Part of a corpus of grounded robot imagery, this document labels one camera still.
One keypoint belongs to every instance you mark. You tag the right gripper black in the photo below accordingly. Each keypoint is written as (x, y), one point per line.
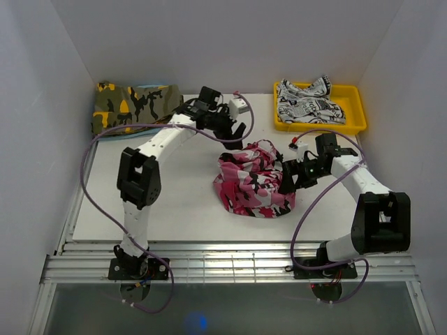
(290, 168)

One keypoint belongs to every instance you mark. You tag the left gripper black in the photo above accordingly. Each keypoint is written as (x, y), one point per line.
(225, 135)

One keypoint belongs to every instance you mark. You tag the pink camouflage trousers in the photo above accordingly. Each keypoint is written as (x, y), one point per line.
(249, 180)

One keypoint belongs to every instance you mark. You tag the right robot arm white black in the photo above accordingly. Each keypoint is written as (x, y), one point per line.
(382, 219)

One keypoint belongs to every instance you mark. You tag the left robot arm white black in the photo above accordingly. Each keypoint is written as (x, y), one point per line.
(139, 178)

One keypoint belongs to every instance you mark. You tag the white black newsprint trousers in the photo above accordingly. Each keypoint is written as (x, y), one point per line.
(311, 105)

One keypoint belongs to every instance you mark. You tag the green camouflage folded trousers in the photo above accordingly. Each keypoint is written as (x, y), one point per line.
(136, 104)

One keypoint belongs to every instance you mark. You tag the yellow plastic tray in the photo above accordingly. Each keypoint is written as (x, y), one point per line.
(346, 96)

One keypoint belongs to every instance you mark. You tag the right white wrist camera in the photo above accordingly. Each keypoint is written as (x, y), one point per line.
(298, 146)

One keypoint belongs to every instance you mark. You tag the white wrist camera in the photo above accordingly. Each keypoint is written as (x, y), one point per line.
(237, 106)
(298, 146)

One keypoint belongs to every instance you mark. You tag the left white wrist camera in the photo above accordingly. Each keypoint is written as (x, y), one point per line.
(237, 106)

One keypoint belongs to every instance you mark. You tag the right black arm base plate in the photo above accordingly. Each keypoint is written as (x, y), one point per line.
(338, 272)

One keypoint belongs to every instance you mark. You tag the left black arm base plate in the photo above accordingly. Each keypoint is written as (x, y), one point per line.
(151, 269)

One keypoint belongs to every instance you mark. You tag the aluminium frame rail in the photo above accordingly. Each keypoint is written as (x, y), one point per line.
(213, 263)

